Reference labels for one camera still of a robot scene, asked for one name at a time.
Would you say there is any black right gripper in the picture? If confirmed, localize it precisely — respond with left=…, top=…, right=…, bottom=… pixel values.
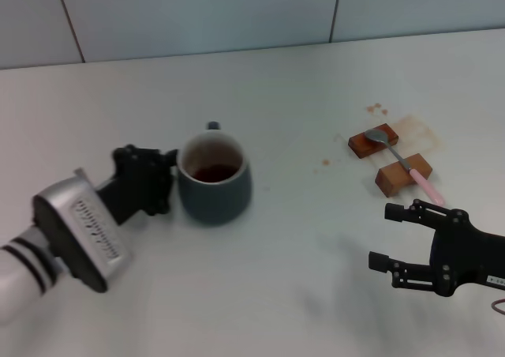
left=368, top=198, right=505, bottom=297

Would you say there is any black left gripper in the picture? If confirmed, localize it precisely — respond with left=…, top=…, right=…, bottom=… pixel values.
left=94, top=144, right=179, bottom=226

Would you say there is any grey ceramic cup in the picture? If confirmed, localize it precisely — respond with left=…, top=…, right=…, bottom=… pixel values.
left=176, top=121, right=253, bottom=227

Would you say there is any pink handled metal spoon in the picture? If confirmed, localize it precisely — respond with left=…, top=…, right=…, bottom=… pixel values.
left=363, top=128, right=447, bottom=206

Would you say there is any dark coffee liquid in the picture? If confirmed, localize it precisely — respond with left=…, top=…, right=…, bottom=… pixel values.
left=194, top=166, right=240, bottom=183

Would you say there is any light brown notched wooden block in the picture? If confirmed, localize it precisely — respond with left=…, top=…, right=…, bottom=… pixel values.
left=374, top=153, right=434, bottom=198

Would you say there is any dark brown flat wooden block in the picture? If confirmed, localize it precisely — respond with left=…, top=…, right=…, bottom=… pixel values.
left=347, top=122, right=400, bottom=160

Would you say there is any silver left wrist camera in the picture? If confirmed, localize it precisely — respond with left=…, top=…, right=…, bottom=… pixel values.
left=32, top=168, right=137, bottom=294

